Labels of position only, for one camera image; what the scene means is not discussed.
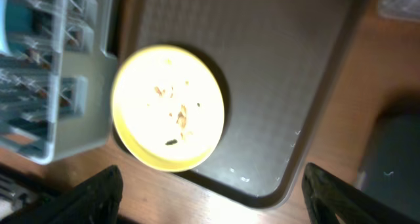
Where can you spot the clear plastic bin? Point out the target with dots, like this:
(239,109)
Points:
(399,9)

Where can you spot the yellow plate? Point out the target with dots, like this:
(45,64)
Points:
(167,108)

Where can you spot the light blue bowl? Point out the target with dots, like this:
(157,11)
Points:
(3,35)

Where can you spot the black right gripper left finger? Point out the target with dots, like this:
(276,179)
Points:
(96,200)

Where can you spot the dark brown tray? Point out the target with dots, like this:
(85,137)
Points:
(276,62)

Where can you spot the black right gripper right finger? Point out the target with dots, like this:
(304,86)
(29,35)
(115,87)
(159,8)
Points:
(328,199)

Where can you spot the grey dishwasher rack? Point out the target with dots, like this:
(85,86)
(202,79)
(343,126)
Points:
(56,85)

